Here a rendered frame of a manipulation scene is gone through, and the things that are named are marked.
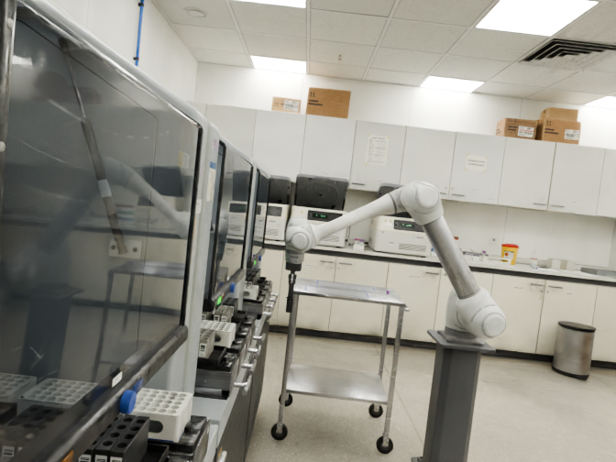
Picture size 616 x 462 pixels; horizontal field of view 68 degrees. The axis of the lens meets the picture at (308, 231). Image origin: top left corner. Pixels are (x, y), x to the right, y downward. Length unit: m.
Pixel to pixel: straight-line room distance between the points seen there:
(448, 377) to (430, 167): 2.90
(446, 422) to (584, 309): 3.06
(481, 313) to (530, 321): 2.95
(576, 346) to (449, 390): 2.61
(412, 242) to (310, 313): 1.22
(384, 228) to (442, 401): 2.40
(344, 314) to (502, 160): 2.26
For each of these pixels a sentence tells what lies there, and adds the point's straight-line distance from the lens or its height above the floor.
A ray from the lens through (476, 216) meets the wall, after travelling 5.37.
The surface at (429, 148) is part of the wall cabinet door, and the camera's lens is 4.90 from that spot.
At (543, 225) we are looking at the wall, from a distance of 5.68.
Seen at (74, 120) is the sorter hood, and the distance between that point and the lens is 0.50.
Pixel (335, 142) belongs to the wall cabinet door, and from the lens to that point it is 4.75.
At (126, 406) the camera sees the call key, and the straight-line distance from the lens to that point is 0.68.
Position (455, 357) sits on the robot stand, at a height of 0.63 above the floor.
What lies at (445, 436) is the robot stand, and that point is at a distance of 2.48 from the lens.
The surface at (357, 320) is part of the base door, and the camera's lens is 4.57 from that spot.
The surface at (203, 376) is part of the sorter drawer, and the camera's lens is 1.30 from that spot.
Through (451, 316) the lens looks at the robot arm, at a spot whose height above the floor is 0.82.
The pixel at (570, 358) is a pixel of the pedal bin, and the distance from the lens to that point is 4.89.
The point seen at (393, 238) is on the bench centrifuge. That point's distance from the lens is 4.50.
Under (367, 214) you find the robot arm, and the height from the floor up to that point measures 1.26.
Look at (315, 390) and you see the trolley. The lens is 2.62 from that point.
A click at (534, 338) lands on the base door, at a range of 5.11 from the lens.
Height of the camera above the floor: 1.27
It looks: 3 degrees down
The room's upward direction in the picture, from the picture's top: 6 degrees clockwise
